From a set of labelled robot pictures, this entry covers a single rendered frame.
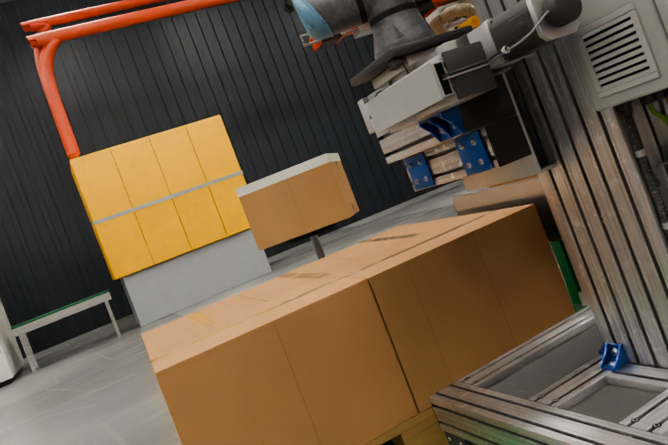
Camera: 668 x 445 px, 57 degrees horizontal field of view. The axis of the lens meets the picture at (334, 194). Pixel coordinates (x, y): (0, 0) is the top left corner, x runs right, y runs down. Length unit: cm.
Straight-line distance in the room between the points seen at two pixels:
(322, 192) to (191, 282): 568
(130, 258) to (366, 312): 744
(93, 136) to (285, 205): 905
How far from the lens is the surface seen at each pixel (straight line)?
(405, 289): 176
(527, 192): 209
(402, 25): 144
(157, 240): 905
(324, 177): 364
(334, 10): 146
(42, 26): 1032
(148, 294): 907
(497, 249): 191
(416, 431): 182
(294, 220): 370
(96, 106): 1265
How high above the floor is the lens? 80
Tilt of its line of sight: level
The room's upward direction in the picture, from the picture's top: 21 degrees counter-clockwise
